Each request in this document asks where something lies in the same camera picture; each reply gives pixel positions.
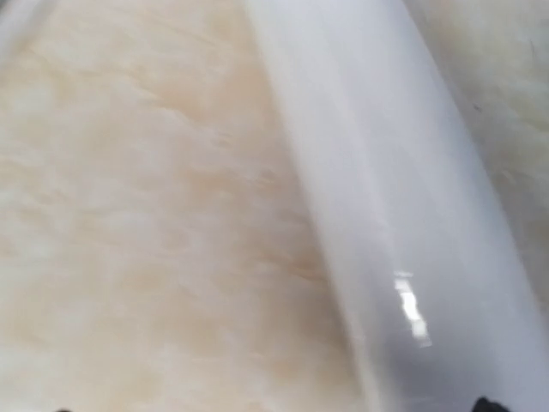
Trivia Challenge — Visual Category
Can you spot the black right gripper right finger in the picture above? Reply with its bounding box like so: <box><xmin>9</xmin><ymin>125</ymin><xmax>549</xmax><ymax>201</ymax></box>
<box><xmin>474</xmin><ymin>397</ymin><xmax>510</xmax><ymax>412</ymax></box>

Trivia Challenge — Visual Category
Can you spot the white shuttlecock tube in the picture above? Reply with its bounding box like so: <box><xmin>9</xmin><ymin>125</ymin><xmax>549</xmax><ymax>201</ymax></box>
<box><xmin>245</xmin><ymin>1</ymin><xmax>548</xmax><ymax>411</ymax></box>

